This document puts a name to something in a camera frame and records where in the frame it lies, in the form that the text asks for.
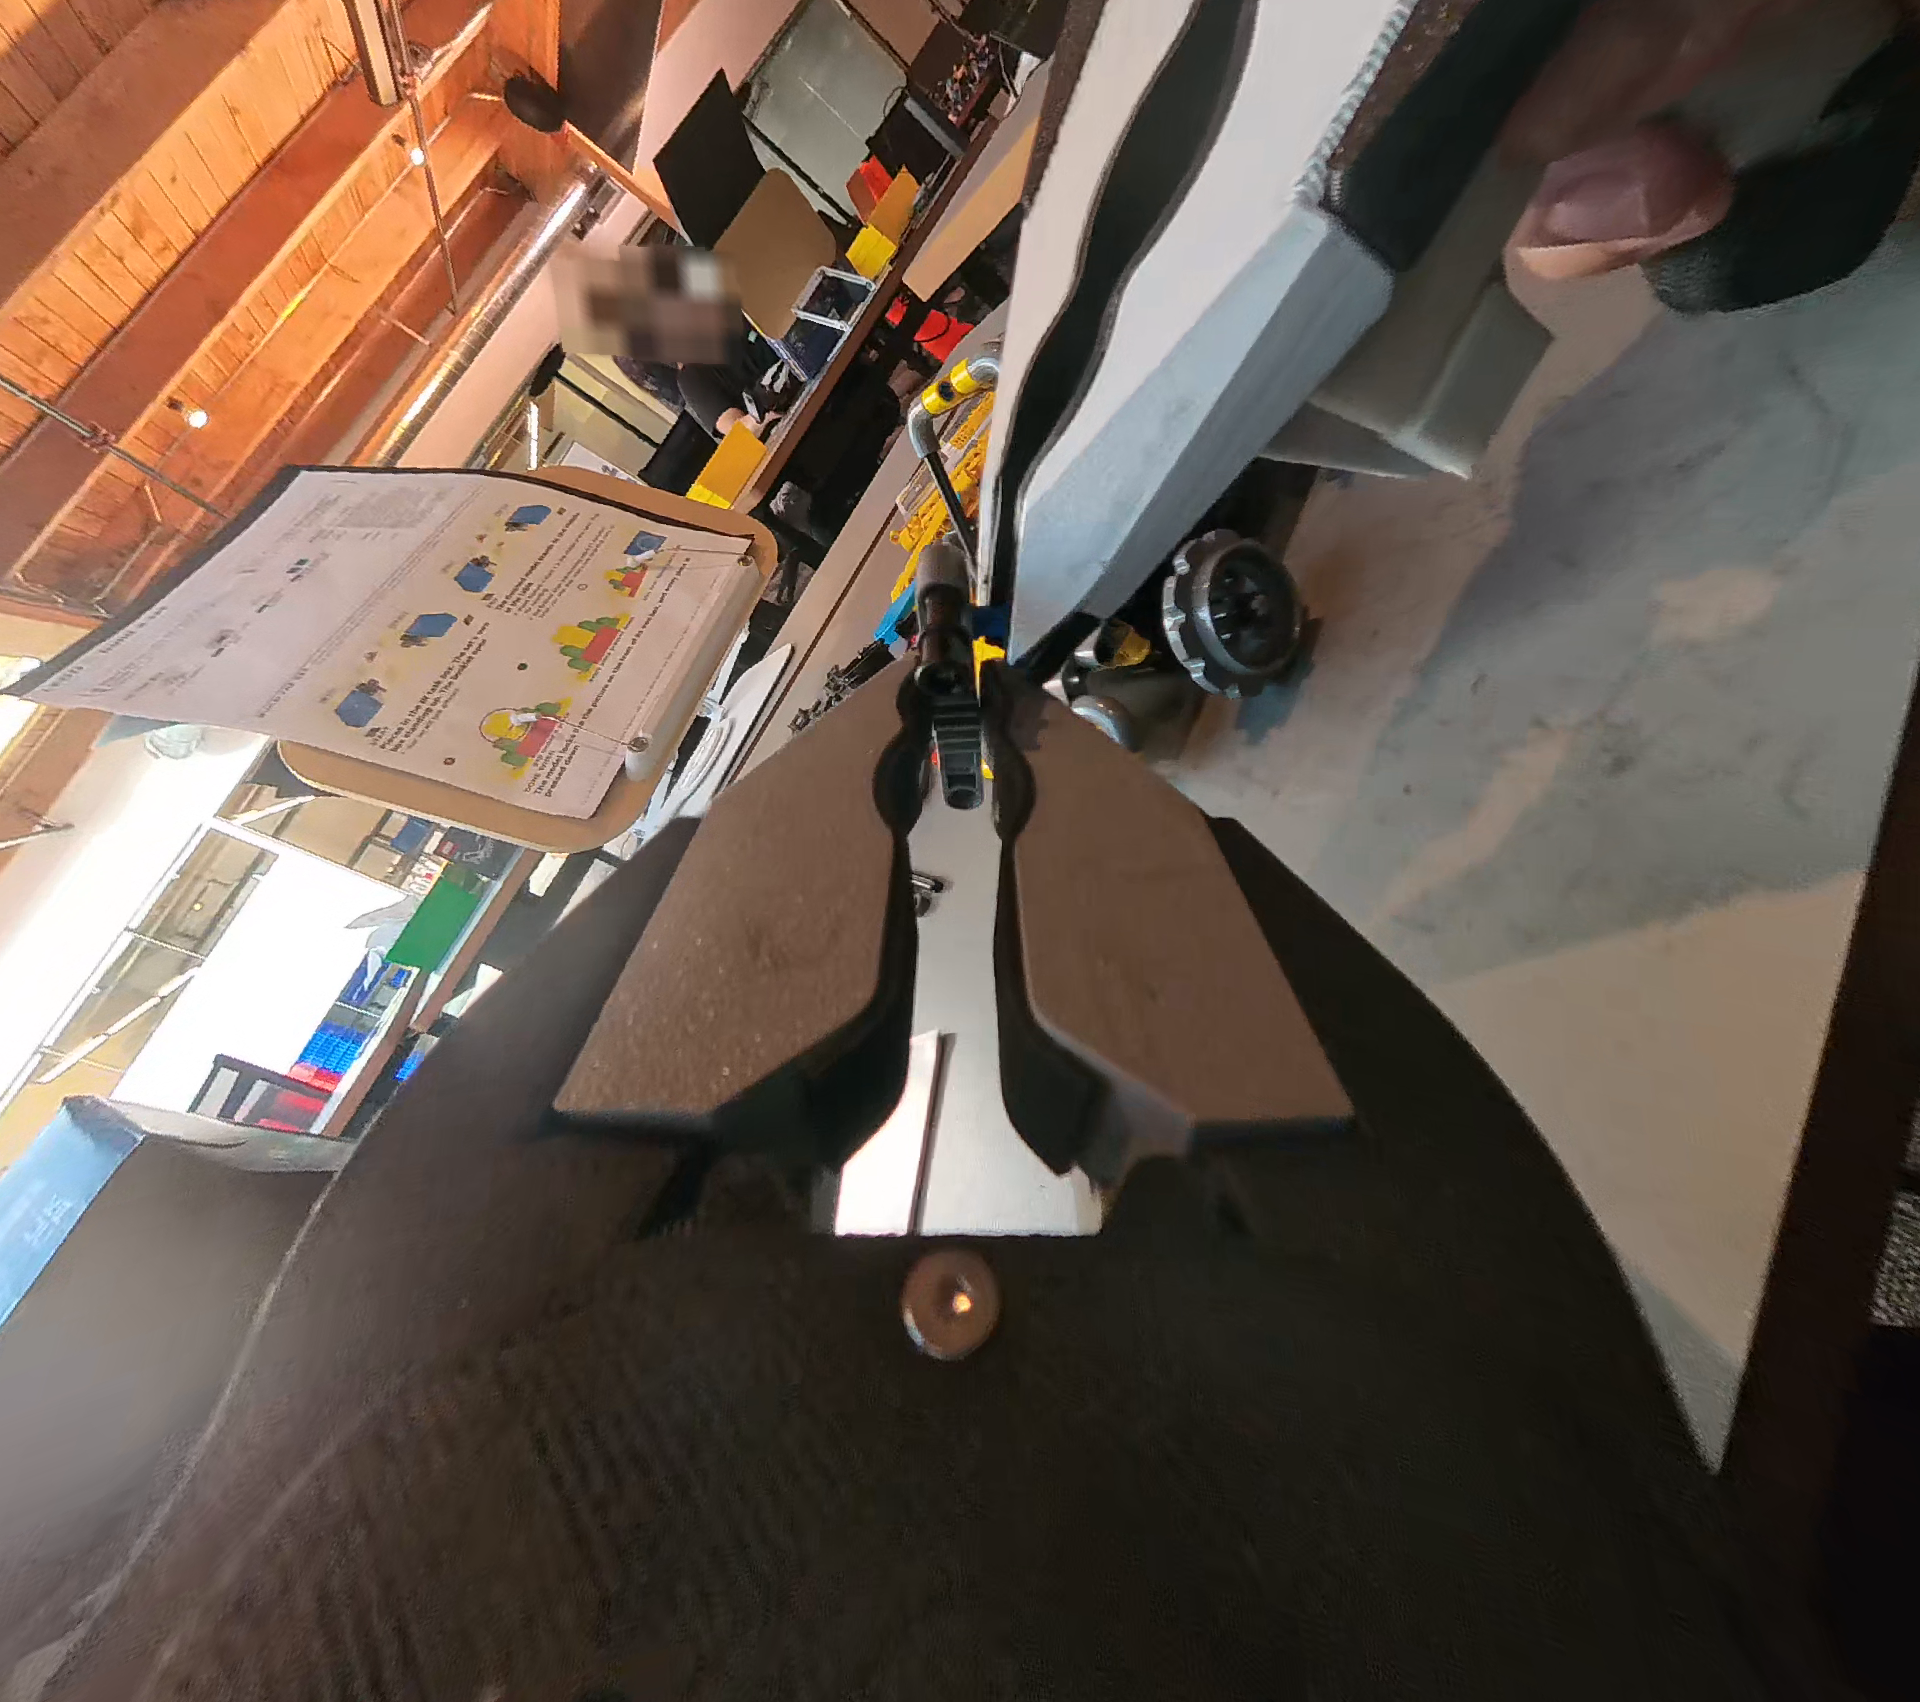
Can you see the white stand base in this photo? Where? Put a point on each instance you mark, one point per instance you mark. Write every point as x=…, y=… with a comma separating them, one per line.
x=751, y=712

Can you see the person's right hand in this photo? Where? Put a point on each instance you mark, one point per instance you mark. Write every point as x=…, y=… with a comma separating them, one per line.
x=1620, y=194

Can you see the yellow plastic bin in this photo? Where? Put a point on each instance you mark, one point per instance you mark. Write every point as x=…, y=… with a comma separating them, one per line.
x=885, y=224
x=728, y=465

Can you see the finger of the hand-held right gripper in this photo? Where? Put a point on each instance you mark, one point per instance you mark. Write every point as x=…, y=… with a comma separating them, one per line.
x=1119, y=126
x=1201, y=383

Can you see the blue cardboard kit box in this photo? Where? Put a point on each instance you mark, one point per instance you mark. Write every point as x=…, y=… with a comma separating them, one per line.
x=60, y=1207

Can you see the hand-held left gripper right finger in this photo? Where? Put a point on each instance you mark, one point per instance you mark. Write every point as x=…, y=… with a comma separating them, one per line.
x=1171, y=967

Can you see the printed instruction sheet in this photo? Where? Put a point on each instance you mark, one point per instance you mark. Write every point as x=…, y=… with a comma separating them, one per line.
x=374, y=623

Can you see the yellow toy brick vehicle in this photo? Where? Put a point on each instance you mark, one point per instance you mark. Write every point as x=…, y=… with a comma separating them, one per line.
x=1233, y=606

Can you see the metal duct pipe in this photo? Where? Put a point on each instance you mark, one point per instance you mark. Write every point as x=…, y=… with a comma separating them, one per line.
x=480, y=306

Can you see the grey gear rack piece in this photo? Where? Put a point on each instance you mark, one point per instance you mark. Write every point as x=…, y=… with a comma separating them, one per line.
x=956, y=742

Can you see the grey desk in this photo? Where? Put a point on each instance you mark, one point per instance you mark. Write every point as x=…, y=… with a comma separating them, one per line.
x=1574, y=757

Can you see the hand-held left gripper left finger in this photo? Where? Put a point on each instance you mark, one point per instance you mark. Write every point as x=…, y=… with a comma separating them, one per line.
x=735, y=953

